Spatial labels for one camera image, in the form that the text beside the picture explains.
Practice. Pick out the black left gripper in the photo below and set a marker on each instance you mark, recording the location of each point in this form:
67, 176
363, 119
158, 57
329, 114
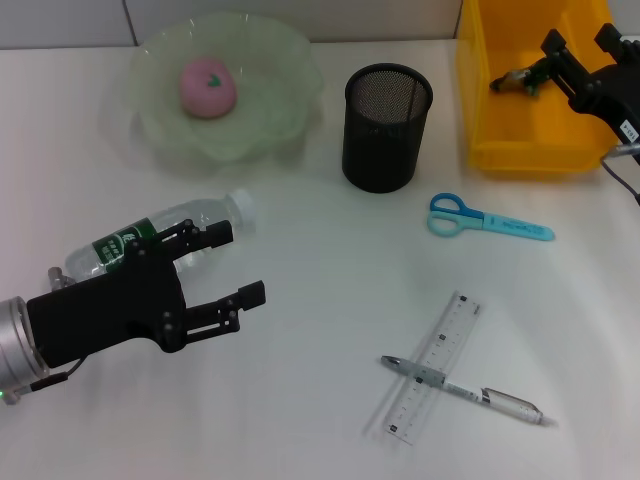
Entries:
110, 315

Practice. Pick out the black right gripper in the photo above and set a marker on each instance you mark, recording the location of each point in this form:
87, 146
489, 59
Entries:
615, 95

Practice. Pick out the green plastic wrapper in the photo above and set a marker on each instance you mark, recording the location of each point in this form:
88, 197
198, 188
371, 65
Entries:
515, 80

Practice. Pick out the pink peach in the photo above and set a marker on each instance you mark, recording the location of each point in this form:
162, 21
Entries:
205, 95

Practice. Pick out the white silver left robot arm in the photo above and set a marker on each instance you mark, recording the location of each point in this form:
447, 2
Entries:
17, 345

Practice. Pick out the clear green-label water bottle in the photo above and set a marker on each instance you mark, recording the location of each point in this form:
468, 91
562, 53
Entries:
200, 210

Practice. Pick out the green glass fruit plate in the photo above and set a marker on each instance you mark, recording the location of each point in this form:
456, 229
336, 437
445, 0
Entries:
280, 115

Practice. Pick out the blue scissors with sheath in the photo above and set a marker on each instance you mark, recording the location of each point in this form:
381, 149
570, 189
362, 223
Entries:
500, 222

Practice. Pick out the black mesh pen holder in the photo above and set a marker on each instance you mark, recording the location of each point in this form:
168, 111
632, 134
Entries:
385, 140

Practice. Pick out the transparent plastic ruler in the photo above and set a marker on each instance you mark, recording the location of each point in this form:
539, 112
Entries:
430, 370

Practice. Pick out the silver white pen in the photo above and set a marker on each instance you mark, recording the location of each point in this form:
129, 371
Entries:
505, 400

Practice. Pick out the yellow plastic bin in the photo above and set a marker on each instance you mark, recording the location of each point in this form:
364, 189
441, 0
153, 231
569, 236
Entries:
510, 130

